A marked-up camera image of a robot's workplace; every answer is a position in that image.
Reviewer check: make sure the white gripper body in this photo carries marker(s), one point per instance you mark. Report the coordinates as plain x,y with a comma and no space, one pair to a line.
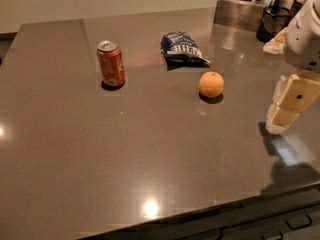
304,42

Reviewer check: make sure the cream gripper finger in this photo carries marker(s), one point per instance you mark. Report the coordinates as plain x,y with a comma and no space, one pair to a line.
279,91
302,89

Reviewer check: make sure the red coke can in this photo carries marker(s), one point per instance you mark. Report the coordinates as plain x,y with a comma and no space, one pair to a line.
110,60

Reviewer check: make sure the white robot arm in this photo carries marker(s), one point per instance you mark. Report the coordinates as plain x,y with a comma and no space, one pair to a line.
294,93

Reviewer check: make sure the blue chip bag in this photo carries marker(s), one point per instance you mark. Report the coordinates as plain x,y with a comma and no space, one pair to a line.
178,47

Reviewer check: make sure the white snack packet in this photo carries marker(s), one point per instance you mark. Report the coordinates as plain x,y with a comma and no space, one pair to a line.
276,45

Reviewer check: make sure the steel snack dispenser base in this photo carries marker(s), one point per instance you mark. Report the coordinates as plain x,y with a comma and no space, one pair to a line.
244,15

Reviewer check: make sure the orange fruit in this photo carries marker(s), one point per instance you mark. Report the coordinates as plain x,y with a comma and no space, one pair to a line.
211,84

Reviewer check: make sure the black wire basket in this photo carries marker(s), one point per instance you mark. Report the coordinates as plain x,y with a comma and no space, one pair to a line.
273,20

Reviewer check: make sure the dark drawer front with handles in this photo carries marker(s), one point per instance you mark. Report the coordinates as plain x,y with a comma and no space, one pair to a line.
290,214

